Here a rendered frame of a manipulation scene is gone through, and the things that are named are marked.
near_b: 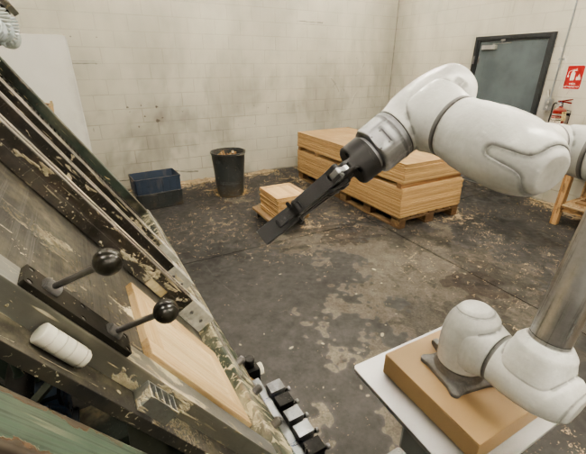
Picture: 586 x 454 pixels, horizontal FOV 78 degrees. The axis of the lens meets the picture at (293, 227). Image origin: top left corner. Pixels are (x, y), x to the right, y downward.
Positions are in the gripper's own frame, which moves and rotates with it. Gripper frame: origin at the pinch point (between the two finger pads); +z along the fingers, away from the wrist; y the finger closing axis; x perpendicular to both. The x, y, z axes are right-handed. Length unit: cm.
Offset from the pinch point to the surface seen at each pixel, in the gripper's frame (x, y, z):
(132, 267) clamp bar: -26, -47, 44
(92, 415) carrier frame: -2, -110, 125
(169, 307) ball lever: 0.9, 8.6, 20.1
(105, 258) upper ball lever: -7.7, 17.1, 19.8
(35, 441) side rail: 6.8, 31.9, 26.2
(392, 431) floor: 102, -145, 22
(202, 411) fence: 17.7, -10.3, 33.8
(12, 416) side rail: 4.0, 32.4, 26.3
